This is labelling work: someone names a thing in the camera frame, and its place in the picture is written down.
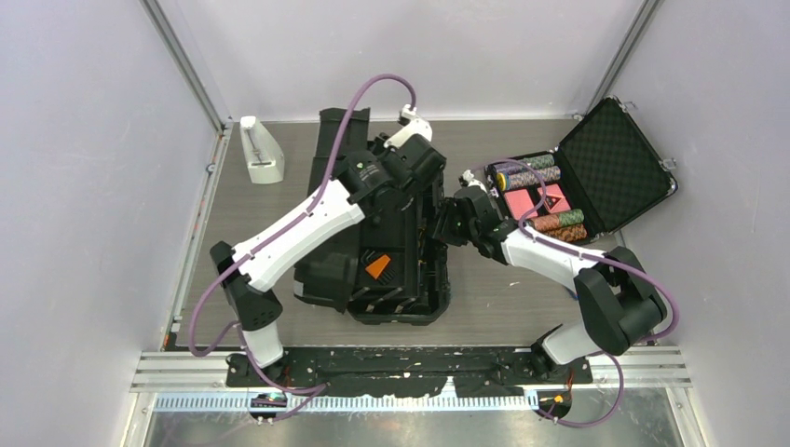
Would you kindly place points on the pink card deck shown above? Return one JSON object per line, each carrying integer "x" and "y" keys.
{"x": 520, "y": 203}

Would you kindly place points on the black aluminium poker chip case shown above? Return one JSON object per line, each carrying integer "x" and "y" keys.
{"x": 610, "y": 171}

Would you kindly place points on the poker chip row orange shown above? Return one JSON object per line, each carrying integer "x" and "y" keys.
{"x": 570, "y": 233}

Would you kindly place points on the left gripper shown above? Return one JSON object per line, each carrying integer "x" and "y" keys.
{"x": 381, "y": 152}

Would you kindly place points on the black plastic toolbox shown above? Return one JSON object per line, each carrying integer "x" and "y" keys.
{"x": 333, "y": 274}

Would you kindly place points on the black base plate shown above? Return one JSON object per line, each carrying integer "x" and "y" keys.
{"x": 407, "y": 372}

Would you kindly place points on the poker chip row top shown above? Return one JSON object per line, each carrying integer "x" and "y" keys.
{"x": 511, "y": 166}

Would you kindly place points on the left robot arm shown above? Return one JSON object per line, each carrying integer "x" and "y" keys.
{"x": 366, "y": 205}

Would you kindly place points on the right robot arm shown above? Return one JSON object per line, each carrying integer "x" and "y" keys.
{"x": 619, "y": 307}

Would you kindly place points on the poker chip row green red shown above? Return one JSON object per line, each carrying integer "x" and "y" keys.
{"x": 556, "y": 221}

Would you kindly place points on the orange black bit holder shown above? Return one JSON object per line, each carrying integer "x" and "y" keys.
{"x": 377, "y": 265}

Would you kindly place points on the white metronome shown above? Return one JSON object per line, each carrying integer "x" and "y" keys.
{"x": 263, "y": 155}

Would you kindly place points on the red card deck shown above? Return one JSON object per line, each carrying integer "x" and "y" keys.
{"x": 555, "y": 200}

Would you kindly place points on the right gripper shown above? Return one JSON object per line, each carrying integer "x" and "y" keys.
{"x": 442, "y": 220}

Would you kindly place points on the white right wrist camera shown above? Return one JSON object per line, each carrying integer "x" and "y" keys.
{"x": 468, "y": 179}

